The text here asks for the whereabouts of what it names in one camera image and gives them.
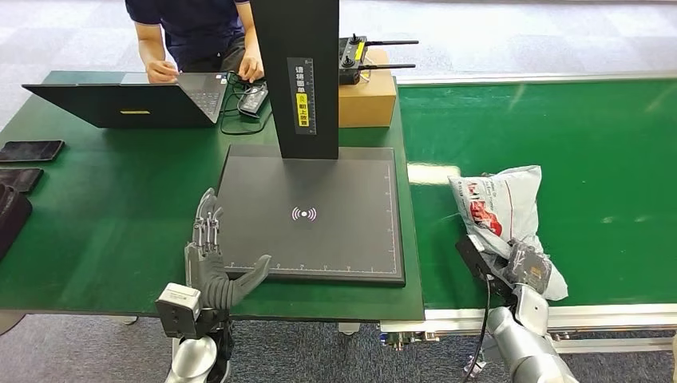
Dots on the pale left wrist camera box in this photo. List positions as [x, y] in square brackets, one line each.
[179, 304]

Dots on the black laptop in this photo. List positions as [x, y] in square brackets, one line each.
[121, 108]

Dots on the black inbound scanner machine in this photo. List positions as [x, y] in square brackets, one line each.
[317, 227]

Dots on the black power adapter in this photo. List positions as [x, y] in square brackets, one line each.
[253, 100]

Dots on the aluminium conveyor frame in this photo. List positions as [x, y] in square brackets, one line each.
[608, 317]

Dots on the white table foot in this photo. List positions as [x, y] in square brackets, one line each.
[349, 328]
[126, 320]

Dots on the black phone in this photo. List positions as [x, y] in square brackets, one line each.
[29, 150]

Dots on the flat black pouch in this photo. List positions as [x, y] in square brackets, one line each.
[18, 180]

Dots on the black remote controller with antennas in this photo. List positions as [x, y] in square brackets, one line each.
[349, 61]

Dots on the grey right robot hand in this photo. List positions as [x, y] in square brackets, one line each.
[529, 267]

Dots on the brown cardboard box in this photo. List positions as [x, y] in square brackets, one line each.
[367, 103]

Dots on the green conveyor belt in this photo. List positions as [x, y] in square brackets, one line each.
[582, 132]

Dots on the person's right hand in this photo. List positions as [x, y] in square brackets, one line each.
[161, 71]

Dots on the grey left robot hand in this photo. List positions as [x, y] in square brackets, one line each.
[203, 259]

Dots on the white plastic mailer package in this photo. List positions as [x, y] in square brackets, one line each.
[502, 201]

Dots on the person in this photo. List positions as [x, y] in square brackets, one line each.
[195, 26]

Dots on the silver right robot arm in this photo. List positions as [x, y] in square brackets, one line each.
[523, 343]

